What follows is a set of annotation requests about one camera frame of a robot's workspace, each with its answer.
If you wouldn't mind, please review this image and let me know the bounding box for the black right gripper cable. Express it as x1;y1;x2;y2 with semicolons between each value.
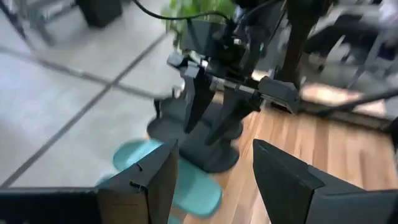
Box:
132;0;231;23

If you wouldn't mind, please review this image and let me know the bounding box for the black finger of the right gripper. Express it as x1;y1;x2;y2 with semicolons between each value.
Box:
183;66;217;134
205;88;253;147

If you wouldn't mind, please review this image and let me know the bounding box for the black metal rig frame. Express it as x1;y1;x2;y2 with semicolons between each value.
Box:
297;88;398;132

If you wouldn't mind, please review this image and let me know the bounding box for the grey metal stand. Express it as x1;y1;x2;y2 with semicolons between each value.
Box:
0;0;77;52

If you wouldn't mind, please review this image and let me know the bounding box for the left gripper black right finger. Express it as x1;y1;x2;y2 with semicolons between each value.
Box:
252;138;398;224

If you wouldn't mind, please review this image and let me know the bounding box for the black slide sandal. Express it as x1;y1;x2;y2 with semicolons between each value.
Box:
154;97;245;141
146;116;241;174

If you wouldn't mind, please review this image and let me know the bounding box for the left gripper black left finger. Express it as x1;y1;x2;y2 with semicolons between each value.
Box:
95;139;180;224

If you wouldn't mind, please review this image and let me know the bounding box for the green leafy plant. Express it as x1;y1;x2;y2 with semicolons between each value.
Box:
161;0;236;48

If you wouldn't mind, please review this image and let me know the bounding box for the black plant pot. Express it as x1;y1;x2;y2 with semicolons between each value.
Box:
181;19;231;54

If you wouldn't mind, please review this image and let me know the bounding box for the black bin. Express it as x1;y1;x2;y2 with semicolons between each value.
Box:
75;0;124;29

